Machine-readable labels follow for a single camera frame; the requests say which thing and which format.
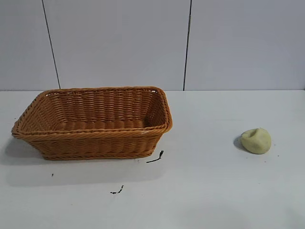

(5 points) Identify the pale yellow egg yolk pastry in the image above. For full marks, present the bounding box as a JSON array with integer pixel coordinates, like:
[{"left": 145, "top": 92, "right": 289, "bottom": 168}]
[{"left": 240, "top": 127, "right": 272, "bottom": 155}]

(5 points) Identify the brown wicker basket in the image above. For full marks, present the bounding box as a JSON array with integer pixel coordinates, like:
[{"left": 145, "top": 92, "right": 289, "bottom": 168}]
[{"left": 11, "top": 86, "right": 173, "bottom": 161}]

